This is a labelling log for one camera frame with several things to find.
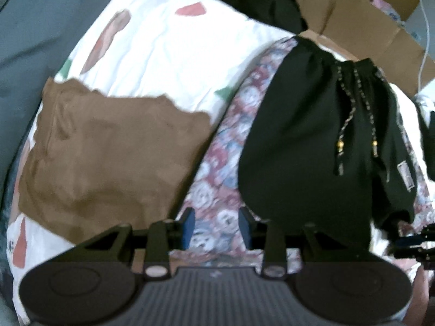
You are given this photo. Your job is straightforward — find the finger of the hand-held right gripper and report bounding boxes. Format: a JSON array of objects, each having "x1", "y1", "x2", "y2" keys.
[{"x1": 394, "y1": 226, "x2": 435, "y2": 265}]

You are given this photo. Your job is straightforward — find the dark cloth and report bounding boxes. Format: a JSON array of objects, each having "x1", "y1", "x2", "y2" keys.
[{"x1": 415, "y1": 100, "x2": 435, "y2": 143}]

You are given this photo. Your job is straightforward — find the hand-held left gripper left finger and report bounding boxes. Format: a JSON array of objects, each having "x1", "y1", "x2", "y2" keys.
[{"x1": 73, "y1": 207, "x2": 196, "y2": 280}]

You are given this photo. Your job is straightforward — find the white cartoon printed bed sheet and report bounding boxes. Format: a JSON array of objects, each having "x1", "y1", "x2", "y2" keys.
[{"x1": 5, "y1": 0, "x2": 430, "y2": 326}]

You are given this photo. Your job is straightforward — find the large cardboard box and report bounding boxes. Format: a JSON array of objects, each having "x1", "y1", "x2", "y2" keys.
[{"x1": 272, "y1": 0, "x2": 435, "y2": 96}]

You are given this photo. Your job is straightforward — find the brown cloth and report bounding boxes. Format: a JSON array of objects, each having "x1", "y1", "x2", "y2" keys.
[{"x1": 18, "y1": 78, "x2": 213, "y2": 245}]

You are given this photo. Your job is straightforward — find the black drawstring shorts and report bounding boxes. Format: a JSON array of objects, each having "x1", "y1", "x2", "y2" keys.
[{"x1": 237, "y1": 36, "x2": 417, "y2": 245}]

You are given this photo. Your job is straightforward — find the grey bedding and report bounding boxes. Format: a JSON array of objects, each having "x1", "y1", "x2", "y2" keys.
[{"x1": 0, "y1": 0, "x2": 128, "y2": 211}]

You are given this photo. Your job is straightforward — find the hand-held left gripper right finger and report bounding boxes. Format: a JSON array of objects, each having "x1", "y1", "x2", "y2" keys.
[{"x1": 239, "y1": 206, "x2": 370, "y2": 280}]

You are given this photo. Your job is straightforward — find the floral patterned cloth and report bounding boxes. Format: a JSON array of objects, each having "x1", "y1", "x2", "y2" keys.
[{"x1": 170, "y1": 36, "x2": 435, "y2": 265}]

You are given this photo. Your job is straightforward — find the pink printed packet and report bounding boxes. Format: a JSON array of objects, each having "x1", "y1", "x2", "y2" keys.
[{"x1": 372, "y1": 0, "x2": 406, "y2": 24}]

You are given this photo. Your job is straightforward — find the white cable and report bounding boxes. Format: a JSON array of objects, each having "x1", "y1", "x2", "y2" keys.
[{"x1": 413, "y1": 0, "x2": 435, "y2": 89}]

